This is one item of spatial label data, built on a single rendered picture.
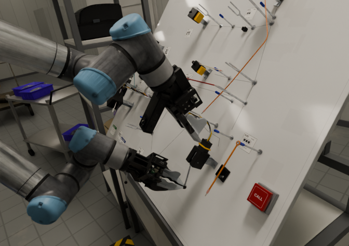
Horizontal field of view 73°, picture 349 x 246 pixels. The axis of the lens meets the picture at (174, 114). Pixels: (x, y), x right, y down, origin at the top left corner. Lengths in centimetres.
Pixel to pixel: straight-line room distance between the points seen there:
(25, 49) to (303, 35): 70
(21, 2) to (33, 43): 1022
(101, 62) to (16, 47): 16
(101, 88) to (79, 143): 25
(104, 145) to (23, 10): 1019
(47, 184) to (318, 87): 71
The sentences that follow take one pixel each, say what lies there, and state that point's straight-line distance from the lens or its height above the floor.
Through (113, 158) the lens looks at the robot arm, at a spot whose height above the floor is 121.
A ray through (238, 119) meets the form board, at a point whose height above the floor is 122.
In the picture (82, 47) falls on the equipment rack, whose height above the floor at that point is 143.
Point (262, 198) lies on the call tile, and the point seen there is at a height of 111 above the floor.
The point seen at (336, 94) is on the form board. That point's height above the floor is 133.
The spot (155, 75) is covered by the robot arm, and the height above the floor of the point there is 143.
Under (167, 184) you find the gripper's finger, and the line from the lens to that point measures 75.
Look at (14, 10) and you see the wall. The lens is 1070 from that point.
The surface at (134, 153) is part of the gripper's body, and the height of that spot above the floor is 121.
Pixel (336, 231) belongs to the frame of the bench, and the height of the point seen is 80.
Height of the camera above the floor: 155
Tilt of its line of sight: 23 degrees down
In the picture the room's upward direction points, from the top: 7 degrees counter-clockwise
